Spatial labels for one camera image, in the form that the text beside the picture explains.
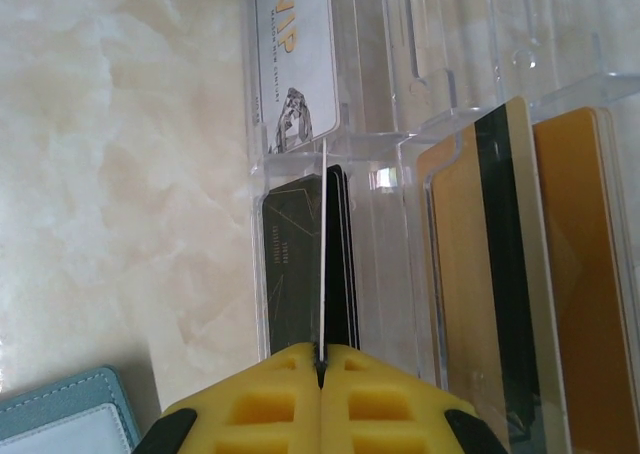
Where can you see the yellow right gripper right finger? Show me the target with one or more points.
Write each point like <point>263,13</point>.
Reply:
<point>380,389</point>

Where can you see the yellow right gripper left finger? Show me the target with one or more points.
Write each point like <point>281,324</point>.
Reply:
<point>280,389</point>

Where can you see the black card with gold lines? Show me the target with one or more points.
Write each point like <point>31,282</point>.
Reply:
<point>292,274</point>

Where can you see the plain black card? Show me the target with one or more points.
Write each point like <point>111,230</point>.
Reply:
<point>345,274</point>

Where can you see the gold card with black stripe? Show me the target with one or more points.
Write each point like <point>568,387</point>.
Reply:
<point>460,274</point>

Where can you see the thin white card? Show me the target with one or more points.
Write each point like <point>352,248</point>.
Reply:
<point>324,249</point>

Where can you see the teal leather card holder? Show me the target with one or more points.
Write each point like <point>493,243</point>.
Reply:
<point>65,409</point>

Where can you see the orange plastic card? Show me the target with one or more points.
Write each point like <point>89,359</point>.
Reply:
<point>585,274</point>

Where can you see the white VIP card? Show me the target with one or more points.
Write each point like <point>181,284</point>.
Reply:
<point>295,49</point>

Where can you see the clear acrylic card stand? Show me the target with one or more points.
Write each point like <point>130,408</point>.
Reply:
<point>380,74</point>

